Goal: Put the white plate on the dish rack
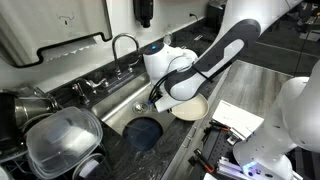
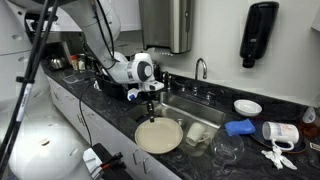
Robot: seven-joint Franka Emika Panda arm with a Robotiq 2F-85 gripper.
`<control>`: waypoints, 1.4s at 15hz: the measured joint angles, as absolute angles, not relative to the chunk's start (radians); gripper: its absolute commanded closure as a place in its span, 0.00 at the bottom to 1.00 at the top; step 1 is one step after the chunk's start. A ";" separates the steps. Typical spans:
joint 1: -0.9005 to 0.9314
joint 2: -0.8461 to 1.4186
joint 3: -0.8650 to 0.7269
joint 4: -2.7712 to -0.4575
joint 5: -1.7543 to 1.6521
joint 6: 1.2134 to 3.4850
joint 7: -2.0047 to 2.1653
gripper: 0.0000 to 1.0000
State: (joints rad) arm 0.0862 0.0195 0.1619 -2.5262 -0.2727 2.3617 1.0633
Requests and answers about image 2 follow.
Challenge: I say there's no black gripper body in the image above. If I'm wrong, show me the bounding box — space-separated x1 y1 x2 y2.
145 90 157 109

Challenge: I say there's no white round plate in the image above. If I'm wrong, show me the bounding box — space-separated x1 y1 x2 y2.
134 116 184 155

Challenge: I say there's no black dish rack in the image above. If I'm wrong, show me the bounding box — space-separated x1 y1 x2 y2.
94 63 135 100

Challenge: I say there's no dark blue plate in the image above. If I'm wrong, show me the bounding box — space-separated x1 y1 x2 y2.
249 119 307 155

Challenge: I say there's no blue white wrist attachment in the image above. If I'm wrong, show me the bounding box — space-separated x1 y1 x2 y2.
126 87 140 102

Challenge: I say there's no stainless steel sink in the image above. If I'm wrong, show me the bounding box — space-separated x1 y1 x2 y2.
128 91 228 158

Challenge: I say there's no plain white mug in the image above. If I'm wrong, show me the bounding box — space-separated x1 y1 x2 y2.
185 121 212 147

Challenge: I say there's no chrome gooseneck faucet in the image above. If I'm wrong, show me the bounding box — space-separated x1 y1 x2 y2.
194 57 209 81

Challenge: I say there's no orange black clamp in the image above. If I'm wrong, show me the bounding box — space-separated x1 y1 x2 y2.
99 152 125 169

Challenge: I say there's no black perforated base board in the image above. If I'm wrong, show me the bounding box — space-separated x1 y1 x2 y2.
82 143 135 180

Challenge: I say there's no white flat panel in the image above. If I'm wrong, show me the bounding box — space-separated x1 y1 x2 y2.
82 147 102 169

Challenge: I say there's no steel paper towel dispenser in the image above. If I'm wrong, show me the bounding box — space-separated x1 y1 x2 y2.
138 0 196 55

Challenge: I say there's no small spice bottle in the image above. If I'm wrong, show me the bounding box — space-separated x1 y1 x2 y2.
78 56 87 72

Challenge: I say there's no clear glass bowl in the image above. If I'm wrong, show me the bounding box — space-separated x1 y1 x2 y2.
210 128 246 165

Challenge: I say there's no red cap spice bottle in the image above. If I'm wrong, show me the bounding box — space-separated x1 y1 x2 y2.
68 54 80 72

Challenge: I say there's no blue sponge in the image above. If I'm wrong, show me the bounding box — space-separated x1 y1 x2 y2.
224 118 257 137

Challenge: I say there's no white bowl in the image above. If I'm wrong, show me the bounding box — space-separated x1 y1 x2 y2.
233 98 263 118

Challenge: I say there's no steel kettle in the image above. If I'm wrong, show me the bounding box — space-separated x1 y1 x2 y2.
49 56 68 71

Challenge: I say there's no black soap dispenser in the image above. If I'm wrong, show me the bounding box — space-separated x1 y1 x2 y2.
238 1 281 69

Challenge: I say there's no printed white mug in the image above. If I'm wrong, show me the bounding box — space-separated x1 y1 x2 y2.
261 120 301 152

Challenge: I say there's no crumpled white tissue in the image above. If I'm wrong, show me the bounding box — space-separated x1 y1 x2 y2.
260 145 299 171

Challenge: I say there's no white plastic bottle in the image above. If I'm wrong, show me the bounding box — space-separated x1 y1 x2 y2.
301 105 317 125

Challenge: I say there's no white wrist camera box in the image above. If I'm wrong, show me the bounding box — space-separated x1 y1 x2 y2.
146 81 165 93

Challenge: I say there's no metal cabinet handle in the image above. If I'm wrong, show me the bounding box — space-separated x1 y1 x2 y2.
76 112 85 127
132 148 141 165
142 156 152 175
52 90 62 102

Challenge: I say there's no black hanging cable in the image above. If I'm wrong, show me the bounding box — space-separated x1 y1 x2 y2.
78 77 98 148

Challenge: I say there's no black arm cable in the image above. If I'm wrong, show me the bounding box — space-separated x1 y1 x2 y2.
90 0 118 64

